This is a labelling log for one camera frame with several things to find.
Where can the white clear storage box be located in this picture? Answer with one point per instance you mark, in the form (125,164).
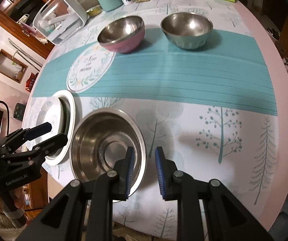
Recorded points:
(58,20)

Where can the small yellow jar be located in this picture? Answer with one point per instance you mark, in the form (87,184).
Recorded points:
(94,11)

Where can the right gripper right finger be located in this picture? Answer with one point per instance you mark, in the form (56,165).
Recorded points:
(205,207)

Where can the white paper plate stack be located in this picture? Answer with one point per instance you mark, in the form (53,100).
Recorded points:
(30,121)

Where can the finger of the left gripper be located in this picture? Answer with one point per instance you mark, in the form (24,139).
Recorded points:
(41,150)
(13,141)

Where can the white floral ceramic plate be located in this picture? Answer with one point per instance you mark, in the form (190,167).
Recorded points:
(51,112)

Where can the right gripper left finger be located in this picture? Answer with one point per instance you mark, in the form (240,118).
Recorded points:
(83,210)

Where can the person left hand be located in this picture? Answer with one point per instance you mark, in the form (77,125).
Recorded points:
(18,199)

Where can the tree pattern tablecloth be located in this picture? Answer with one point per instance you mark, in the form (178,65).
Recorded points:
(220,111)

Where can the green plastic plate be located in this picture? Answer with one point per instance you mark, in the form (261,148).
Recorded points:
(66,110)

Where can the pink steel-lined bowl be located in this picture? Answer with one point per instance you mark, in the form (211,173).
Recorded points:
(123,35)

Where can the small steel bowl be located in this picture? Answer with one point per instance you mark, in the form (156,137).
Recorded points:
(187,30)

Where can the large steel bowl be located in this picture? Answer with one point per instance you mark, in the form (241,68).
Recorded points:
(100,139)

